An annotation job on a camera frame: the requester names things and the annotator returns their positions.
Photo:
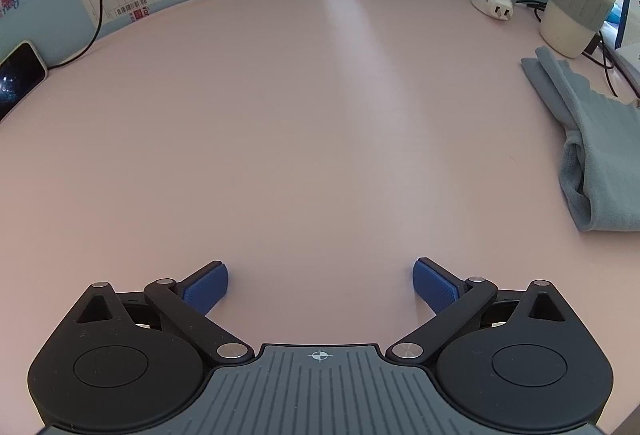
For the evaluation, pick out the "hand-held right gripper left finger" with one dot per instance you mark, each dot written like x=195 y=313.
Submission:
x=207 y=287

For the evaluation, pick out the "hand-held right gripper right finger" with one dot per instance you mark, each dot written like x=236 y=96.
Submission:
x=435 y=287

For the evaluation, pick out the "light blue shirt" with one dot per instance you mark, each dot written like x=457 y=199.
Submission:
x=600 y=155

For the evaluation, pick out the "smartphone in white case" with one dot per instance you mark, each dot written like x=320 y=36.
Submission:
x=17 y=75

